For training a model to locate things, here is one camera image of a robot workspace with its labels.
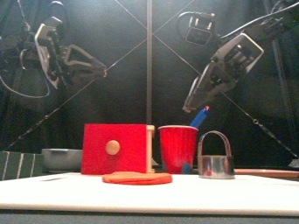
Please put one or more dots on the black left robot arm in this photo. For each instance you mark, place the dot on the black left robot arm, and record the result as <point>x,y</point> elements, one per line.
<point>11,49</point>

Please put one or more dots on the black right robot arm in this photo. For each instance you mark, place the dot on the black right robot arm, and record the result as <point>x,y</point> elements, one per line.
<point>277,20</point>

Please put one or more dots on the red wooden drawer box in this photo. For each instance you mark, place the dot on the red wooden drawer box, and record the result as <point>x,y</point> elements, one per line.
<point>113,148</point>

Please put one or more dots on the grey bowl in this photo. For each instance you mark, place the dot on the grey bowl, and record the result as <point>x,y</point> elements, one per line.
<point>62,159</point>

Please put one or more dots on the flat orange dough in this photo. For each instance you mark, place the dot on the flat orange dough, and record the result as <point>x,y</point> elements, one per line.
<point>137,178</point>

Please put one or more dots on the blue pen with red tip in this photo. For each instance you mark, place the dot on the blue pen with red tip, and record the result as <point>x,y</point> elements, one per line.
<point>201,117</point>

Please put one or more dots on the red plastic cup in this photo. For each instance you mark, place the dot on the red plastic cup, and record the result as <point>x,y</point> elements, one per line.
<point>177,148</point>

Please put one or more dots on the brown wooden board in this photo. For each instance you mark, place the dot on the brown wooden board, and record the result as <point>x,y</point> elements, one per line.
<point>269,173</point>

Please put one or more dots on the green white-striped cloth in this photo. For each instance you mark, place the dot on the green white-striped cloth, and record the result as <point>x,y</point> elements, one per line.
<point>19,164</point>

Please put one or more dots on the white cutting board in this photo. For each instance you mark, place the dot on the white cutting board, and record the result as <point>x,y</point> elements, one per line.
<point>148,195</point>

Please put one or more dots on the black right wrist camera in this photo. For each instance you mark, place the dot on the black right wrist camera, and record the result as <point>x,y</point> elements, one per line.
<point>200,30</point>

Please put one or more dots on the vertical metal frame pole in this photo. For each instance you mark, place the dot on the vertical metal frame pole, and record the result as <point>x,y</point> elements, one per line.
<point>149,58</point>

